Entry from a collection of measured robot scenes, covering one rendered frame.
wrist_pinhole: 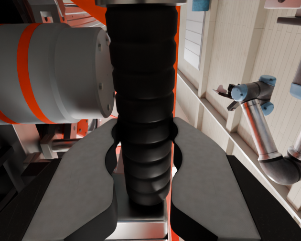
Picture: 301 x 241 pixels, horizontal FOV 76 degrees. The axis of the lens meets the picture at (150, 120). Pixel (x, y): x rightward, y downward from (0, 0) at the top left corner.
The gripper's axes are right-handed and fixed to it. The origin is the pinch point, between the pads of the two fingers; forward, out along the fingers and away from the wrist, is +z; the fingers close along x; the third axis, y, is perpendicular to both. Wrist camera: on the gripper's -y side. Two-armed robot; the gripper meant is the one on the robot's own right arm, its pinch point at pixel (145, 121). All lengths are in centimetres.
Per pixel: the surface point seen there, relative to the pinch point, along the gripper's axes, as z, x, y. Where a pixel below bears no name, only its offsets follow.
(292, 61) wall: 383, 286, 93
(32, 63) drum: 10.9, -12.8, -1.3
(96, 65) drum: 11.9, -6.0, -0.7
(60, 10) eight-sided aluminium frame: 40.8, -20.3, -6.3
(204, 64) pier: 774, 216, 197
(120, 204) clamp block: -1.1, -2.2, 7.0
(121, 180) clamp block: 1.4, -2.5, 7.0
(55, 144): 19.0, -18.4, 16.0
